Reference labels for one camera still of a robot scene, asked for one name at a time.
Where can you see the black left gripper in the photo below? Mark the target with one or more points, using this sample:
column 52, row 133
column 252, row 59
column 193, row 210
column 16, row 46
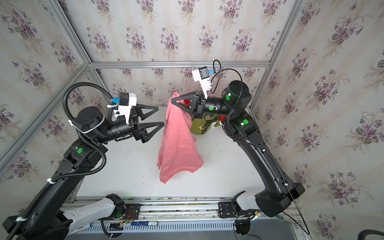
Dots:
column 135, row 126

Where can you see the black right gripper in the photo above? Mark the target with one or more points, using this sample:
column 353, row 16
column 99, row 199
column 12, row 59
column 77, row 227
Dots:
column 200, row 105

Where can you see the pink cloth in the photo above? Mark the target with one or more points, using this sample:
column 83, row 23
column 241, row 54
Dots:
column 178, row 151

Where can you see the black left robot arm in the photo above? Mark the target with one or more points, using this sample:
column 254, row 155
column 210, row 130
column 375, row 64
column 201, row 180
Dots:
column 43, row 218

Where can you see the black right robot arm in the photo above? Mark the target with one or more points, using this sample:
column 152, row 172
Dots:
column 280, row 190

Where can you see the red cloth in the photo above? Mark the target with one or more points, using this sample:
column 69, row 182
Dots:
column 222, row 117

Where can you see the olive green cloth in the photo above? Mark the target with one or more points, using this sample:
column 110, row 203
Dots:
column 201, row 126

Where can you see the blue white marker pen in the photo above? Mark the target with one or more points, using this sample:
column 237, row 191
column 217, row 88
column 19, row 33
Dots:
column 144, row 223

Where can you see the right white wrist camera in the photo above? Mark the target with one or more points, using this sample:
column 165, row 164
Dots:
column 203, row 76

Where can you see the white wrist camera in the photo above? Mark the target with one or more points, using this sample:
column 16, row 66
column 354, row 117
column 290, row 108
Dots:
column 203, row 76
column 123, row 105

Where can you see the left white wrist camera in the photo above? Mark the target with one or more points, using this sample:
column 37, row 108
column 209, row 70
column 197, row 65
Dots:
column 123, row 105

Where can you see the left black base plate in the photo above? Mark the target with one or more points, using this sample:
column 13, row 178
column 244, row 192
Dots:
column 129, row 212

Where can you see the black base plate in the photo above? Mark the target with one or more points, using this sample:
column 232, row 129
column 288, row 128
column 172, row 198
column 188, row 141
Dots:
column 228, row 210
column 129, row 212

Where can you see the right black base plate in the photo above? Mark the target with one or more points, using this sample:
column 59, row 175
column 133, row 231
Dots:
column 228, row 210

